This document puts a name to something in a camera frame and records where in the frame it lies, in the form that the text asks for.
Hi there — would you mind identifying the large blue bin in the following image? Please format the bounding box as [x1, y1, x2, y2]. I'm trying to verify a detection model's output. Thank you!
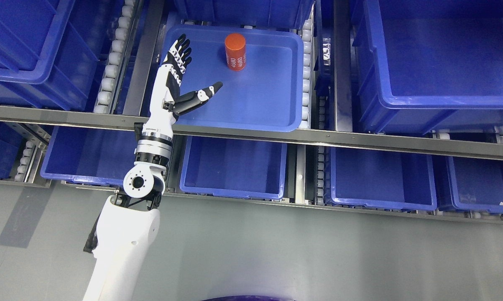
[0, 0, 125, 111]
[350, 0, 503, 135]

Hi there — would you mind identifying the blue bin top centre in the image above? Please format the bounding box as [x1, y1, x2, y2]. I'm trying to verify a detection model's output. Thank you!
[174, 0, 314, 29]

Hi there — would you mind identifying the large blue bin top left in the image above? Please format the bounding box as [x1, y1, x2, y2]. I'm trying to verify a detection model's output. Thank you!
[0, 0, 125, 111]

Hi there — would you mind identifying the blue bin lower right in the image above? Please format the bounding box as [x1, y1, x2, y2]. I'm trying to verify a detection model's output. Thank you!
[324, 148, 437, 212]

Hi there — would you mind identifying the white roller track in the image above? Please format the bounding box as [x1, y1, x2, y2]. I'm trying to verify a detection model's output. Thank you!
[299, 18, 313, 129]
[93, 0, 138, 114]

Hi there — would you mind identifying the blue bin lower left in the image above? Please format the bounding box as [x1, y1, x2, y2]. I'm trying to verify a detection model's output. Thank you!
[40, 126, 137, 186]

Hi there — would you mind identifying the blue shallow tray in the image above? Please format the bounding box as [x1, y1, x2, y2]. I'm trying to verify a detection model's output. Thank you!
[162, 24, 304, 132]

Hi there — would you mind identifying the white roller track centre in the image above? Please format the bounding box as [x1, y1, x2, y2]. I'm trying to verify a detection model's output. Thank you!
[299, 18, 313, 129]

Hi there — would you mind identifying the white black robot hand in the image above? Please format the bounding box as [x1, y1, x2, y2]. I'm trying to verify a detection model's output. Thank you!
[141, 34, 223, 138]

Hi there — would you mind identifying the blue bin lower centre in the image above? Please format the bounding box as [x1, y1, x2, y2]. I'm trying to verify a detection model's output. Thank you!
[179, 136, 288, 199]

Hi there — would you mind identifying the white roller track left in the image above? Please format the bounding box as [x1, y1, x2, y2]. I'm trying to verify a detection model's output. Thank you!
[93, 0, 138, 114]

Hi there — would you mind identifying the blue bin far left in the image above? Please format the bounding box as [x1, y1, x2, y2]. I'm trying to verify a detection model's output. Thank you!
[0, 120, 26, 179]

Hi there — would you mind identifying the steel shelf front rail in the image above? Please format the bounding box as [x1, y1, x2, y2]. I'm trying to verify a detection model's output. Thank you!
[0, 105, 503, 161]

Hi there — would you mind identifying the blue bin far right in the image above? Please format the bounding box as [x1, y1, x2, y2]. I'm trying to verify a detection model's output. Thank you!
[432, 156, 503, 214]

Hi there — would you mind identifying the orange cylindrical capacitor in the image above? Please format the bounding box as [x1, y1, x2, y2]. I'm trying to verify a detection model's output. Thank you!
[225, 33, 246, 71]

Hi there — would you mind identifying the large blue bin top right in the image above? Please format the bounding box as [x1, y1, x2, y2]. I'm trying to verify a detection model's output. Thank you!
[350, 0, 503, 135]

